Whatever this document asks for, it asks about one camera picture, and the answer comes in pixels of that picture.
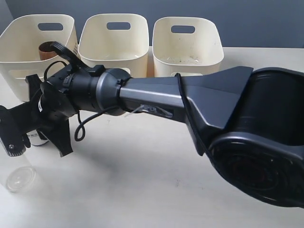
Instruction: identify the cream plastic bin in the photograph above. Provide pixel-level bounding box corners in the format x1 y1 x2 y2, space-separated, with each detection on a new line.
78 13 149 78
0 14 78 102
152 17 224 77

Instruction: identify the white paper cup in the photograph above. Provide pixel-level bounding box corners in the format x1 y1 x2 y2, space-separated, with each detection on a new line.
27 130 48 146

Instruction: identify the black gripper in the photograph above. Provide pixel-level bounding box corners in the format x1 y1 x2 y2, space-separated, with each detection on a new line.
0 69 78 157

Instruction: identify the black cable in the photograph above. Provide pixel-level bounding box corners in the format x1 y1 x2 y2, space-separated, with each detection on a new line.
30 41 202 156

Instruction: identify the brown wooden cup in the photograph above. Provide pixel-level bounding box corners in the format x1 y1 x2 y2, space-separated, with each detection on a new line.
38 41 59 61

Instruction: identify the middle cream plastic bin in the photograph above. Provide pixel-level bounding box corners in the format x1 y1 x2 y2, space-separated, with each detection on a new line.
78 13 149 78

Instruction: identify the left cream plastic bin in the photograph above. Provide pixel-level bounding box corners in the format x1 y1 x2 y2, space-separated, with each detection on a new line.
0 14 78 102

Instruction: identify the right cream plastic bin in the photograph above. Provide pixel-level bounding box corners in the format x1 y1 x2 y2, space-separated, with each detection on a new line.
152 17 224 77

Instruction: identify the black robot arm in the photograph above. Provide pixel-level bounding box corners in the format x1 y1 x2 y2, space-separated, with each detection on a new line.
0 65 304 207

